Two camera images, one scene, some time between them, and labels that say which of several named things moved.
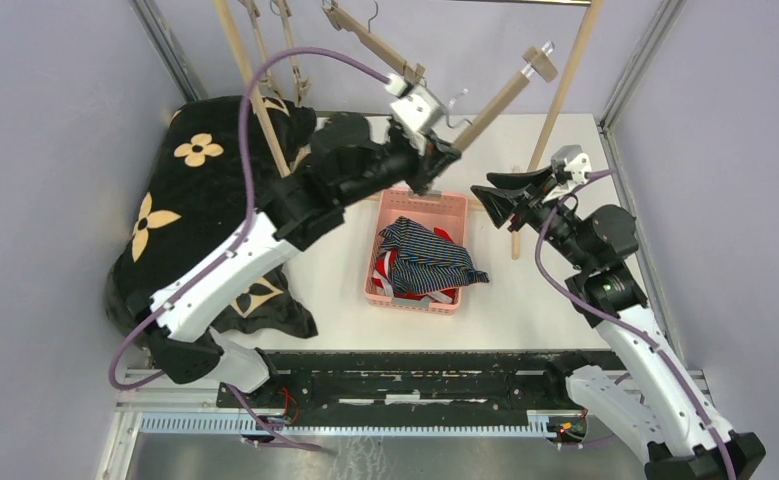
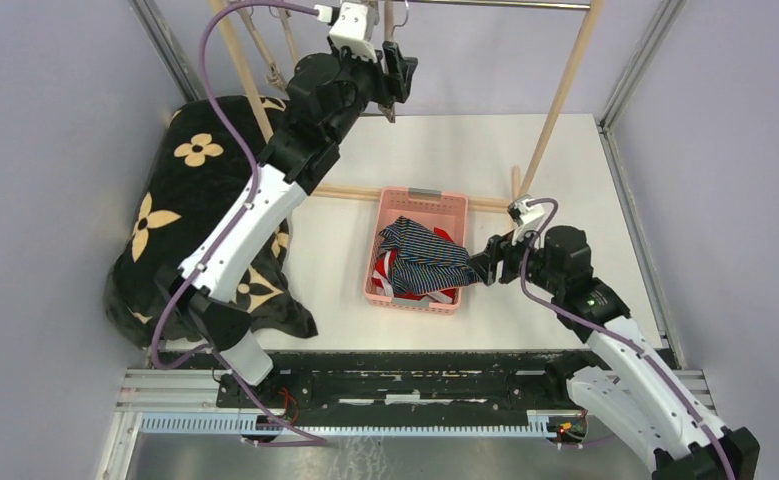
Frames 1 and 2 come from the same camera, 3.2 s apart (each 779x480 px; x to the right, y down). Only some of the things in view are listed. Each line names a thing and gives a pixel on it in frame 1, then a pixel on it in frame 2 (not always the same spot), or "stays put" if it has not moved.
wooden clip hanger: [301, 85] stays put
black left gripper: [427, 169] to [396, 86]
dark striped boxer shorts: [426, 262] stays put
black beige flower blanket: [211, 160] stays put
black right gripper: [521, 193] to [497, 248]
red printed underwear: [384, 276] stays put
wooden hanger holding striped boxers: [539, 62] to [389, 36]
